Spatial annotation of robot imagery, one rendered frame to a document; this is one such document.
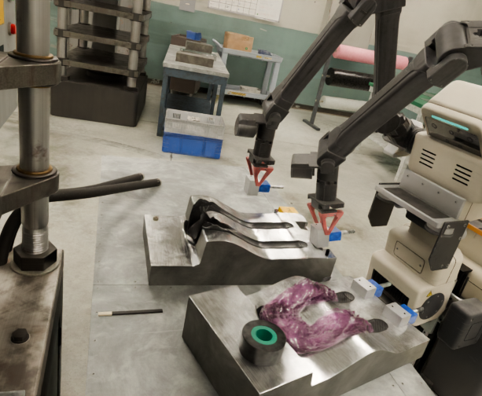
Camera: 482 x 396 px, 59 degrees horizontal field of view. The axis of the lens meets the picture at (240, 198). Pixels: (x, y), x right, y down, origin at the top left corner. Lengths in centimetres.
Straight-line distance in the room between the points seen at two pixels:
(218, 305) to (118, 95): 426
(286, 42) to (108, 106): 371
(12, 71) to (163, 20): 665
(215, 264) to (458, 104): 78
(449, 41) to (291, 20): 684
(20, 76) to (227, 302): 59
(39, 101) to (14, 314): 45
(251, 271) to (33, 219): 54
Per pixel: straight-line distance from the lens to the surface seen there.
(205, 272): 109
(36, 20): 97
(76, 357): 204
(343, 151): 106
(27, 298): 109
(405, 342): 107
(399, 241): 149
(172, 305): 104
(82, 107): 511
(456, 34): 90
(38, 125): 101
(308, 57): 123
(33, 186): 101
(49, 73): 96
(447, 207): 133
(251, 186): 138
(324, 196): 117
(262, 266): 113
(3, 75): 89
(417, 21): 844
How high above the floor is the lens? 146
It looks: 24 degrees down
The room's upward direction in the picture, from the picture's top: 12 degrees clockwise
